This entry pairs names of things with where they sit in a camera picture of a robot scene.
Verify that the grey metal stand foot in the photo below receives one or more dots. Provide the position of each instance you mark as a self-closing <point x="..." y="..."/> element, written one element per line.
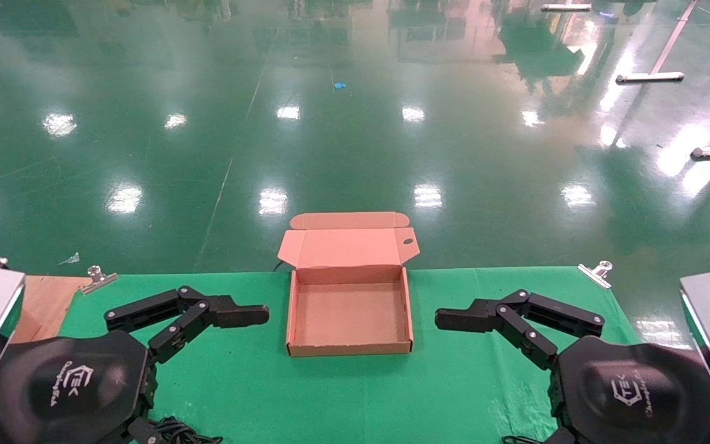
<point x="566" y="7"/>

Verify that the green table mat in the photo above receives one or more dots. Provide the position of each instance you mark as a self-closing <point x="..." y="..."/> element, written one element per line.
<point x="355" y="401"/>

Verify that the open brown cardboard box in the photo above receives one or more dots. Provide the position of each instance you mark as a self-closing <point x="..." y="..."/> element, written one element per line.
<point x="349" y="314"/>

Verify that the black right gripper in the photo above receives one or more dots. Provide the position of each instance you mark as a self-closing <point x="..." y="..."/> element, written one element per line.
<point x="638" y="394"/>

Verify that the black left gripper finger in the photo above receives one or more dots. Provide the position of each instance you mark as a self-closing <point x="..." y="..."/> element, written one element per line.
<point x="244" y="314"/>

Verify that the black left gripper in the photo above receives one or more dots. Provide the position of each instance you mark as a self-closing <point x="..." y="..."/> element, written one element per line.
<point x="65" y="388"/>

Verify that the silver metal clip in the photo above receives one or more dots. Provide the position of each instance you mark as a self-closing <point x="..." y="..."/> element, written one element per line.
<point x="595" y="274"/>
<point x="97" y="280"/>

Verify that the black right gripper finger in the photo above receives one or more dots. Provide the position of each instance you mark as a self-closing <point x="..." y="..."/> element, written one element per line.
<point x="460" y="320"/>

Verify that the white floor scrap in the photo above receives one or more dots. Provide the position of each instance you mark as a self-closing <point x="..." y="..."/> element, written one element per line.
<point x="71" y="259"/>

